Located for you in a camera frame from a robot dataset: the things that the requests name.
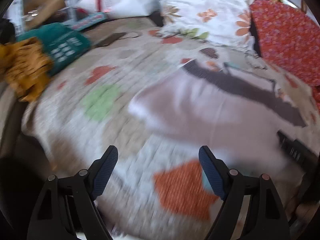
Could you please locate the mustard striped garment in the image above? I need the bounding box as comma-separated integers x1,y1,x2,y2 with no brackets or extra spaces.
1,37,54,102

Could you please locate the pale pink knit sweater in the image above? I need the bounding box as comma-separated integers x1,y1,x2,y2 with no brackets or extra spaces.
128,60,306,180

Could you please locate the teal packaged box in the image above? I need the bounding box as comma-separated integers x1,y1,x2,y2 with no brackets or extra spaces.
17,23,91,76

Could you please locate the white floral pillow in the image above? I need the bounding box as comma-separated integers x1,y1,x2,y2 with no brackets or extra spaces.
159,0,254,50

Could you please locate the orange floral bedsheet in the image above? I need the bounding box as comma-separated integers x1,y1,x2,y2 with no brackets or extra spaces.
250,0,320,107

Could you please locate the light blue game box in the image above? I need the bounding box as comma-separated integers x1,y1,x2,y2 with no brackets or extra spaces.
62,12,107,31

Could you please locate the heart patterned quilt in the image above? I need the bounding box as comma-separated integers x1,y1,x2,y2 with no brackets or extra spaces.
22,18,319,239

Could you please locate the dark flat phone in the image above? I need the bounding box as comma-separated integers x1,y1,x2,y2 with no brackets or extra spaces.
94,32,126,48

